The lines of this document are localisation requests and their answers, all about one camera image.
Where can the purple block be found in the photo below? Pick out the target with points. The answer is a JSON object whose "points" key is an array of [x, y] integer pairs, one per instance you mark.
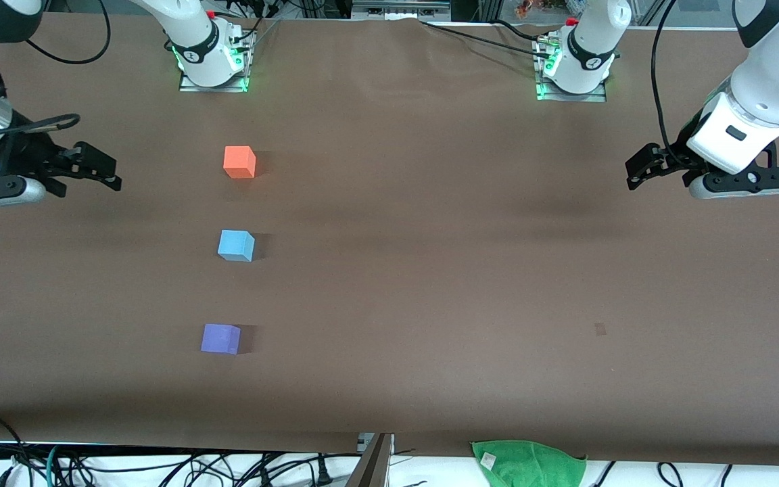
{"points": [[220, 339]]}

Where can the orange toy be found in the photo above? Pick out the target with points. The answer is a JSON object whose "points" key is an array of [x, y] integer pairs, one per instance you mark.
{"points": [[538, 7]]}

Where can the orange block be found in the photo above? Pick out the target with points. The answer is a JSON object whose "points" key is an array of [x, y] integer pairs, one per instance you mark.
{"points": [[239, 162]]}

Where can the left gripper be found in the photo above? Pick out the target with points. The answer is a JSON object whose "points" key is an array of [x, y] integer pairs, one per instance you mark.
{"points": [[675, 162]]}

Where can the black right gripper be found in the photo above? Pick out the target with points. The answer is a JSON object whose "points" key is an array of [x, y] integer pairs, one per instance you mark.
{"points": [[30, 154]]}

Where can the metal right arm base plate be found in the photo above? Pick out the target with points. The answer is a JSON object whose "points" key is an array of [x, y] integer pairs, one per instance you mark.
{"points": [[190, 87]]}

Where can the metal bar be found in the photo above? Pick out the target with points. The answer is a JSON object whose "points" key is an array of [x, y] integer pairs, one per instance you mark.
{"points": [[370, 467]]}

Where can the green cloth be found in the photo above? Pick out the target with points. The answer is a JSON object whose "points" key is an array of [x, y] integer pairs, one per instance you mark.
{"points": [[528, 463]]}

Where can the brown table cover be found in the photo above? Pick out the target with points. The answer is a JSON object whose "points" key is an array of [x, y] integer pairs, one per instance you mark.
{"points": [[389, 270]]}

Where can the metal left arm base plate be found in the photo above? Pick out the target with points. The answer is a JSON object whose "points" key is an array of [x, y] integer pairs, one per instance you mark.
{"points": [[596, 97]]}

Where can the blue block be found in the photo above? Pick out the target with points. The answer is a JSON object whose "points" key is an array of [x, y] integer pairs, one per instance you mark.
{"points": [[235, 245]]}

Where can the aluminium frame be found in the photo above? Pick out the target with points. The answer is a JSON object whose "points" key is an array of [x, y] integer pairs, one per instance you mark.
{"points": [[399, 8]]}

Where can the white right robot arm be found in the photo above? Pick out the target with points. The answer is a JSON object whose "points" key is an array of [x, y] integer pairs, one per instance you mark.
{"points": [[193, 40]]}

